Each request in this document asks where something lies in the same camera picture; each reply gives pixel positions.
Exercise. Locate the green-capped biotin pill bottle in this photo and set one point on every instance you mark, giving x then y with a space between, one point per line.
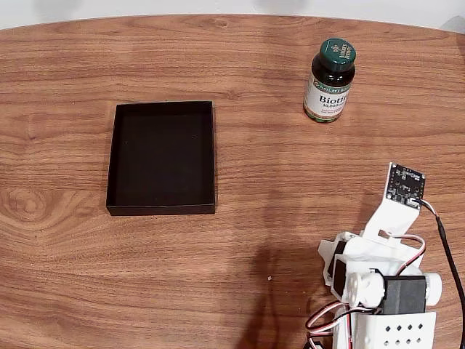
328 98

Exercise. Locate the shallow black cardboard box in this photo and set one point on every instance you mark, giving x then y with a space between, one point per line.
161 160

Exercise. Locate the black camera circuit board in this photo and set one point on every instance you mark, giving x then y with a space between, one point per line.
405 183

